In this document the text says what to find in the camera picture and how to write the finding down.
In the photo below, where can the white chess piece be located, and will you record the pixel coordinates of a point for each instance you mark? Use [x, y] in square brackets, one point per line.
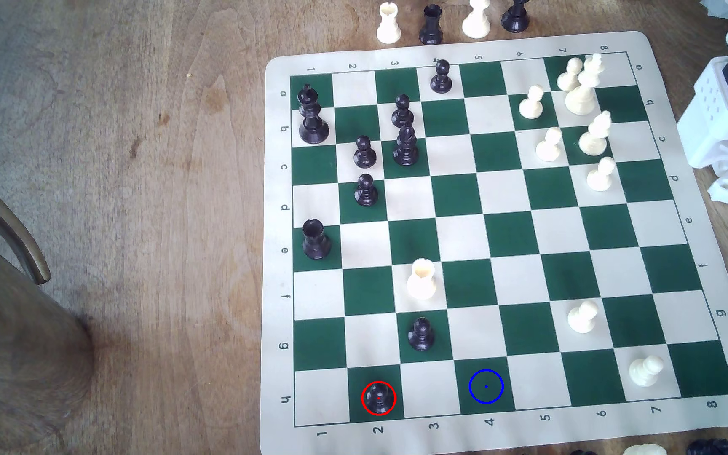
[644, 450]
[476, 22]

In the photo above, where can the white chess pawn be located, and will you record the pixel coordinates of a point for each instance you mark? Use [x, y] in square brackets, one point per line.
[569, 77]
[644, 373]
[582, 319]
[548, 148]
[600, 178]
[531, 104]

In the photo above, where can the black chess bishop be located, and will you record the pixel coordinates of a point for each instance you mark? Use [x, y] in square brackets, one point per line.
[406, 150]

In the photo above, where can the white chess rook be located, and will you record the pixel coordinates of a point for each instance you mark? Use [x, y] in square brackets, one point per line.
[421, 284]
[388, 25]

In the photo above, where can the black chess pawn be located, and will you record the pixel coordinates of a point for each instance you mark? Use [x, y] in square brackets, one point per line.
[378, 398]
[366, 193]
[402, 114]
[441, 79]
[421, 338]
[364, 155]

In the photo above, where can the white king top right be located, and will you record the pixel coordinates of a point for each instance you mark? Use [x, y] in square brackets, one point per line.
[581, 95]

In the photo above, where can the green white roll-up chessboard mat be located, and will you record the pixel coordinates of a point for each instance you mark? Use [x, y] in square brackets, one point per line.
[465, 208]

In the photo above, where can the black chess king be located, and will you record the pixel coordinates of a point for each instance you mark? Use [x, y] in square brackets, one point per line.
[312, 123]

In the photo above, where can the black chess piece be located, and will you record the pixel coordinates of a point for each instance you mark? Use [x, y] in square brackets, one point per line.
[515, 19]
[711, 448]

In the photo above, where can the curved wooden chair rail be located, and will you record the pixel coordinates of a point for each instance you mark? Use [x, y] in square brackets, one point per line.
[4, 221]

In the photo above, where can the white chess bishop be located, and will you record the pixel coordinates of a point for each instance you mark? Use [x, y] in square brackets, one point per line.
[593, 139]

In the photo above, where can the black chess rook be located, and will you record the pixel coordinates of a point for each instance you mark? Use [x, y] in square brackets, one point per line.
[316, 243]
[431, 28]

